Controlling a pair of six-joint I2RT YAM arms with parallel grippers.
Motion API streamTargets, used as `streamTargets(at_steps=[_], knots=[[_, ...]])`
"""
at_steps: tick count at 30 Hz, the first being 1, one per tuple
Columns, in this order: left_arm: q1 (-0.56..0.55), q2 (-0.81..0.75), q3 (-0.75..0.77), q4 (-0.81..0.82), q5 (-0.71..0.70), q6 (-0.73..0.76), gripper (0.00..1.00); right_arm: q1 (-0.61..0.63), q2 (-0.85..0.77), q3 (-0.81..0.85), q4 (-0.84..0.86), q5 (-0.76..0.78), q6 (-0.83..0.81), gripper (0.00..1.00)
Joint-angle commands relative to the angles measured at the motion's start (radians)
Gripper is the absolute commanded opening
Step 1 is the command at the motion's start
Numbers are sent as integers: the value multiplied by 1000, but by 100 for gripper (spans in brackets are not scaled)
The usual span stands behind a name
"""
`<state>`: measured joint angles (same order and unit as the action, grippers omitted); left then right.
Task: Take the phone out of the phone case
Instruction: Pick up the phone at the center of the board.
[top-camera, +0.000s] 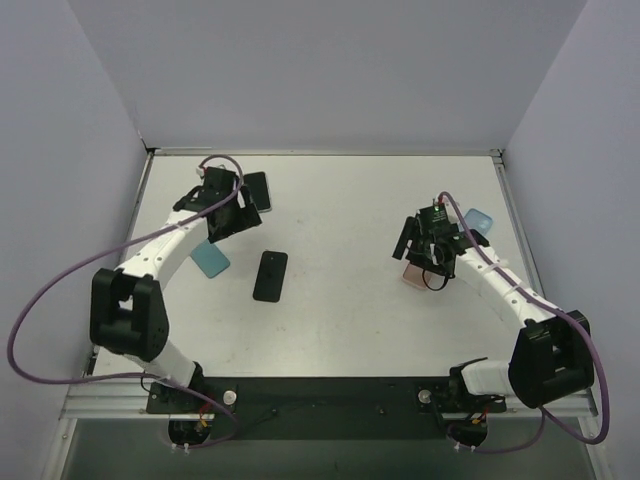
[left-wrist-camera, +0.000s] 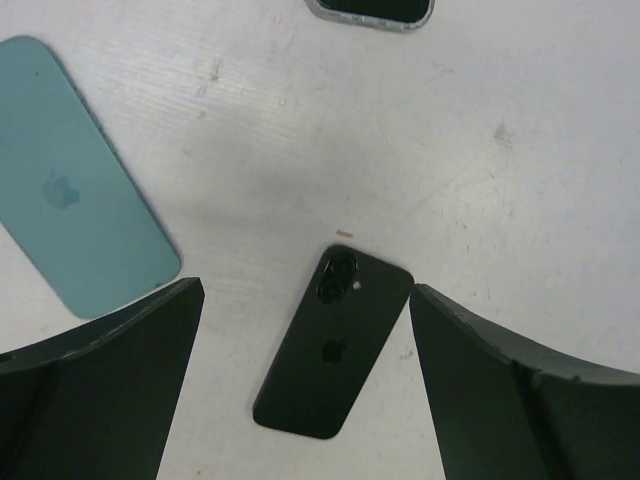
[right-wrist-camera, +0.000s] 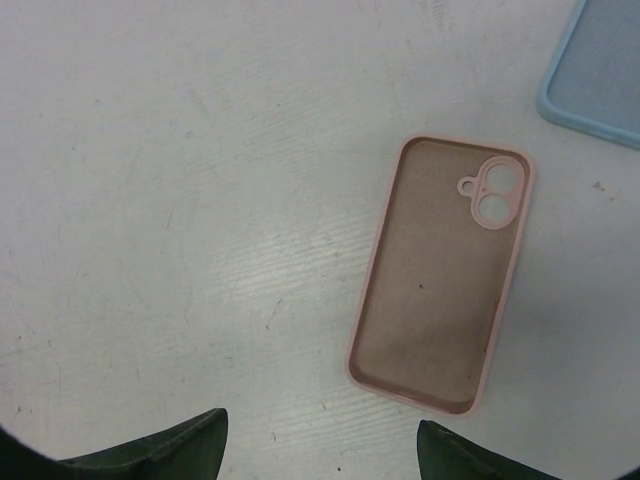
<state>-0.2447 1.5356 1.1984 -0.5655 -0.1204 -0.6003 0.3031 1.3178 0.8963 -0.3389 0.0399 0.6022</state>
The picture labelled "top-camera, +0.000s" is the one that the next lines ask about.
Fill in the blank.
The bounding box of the phone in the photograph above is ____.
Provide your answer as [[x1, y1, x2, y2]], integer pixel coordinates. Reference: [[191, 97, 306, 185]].
[[401, 263, 432, 290], [244, 171, 272, 213]]

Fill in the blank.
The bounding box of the light blue phone case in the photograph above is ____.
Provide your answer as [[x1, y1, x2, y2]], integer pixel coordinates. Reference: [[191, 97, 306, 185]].
[[464, 208, 493, 236]]

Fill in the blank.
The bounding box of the teal smartphone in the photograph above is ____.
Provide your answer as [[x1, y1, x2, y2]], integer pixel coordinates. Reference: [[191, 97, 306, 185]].
[[190, 240, 230, 279]]

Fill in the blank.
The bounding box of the black smartphone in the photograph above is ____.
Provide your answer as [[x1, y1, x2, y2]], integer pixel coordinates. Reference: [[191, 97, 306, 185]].
[[252, 251, 288, 303]]

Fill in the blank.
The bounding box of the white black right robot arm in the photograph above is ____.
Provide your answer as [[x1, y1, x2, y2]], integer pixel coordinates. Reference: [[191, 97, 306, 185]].
[[392, 203, 595, 408]]

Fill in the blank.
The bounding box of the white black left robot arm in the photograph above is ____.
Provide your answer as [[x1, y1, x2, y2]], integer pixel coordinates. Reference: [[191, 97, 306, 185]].
[[89, 167, 261, 412]]

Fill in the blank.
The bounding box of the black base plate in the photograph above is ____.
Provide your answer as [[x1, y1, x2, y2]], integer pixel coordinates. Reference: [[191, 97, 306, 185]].
[[149, 377, 504, 441]]

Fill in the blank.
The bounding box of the aluminium front rail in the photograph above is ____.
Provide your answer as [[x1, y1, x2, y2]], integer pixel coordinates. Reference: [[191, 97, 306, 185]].
[[60, 379, 599, 420]]

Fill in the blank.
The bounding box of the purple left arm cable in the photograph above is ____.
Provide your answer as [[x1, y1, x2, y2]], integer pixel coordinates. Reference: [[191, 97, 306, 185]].
[[7, 155, 246, 449]]

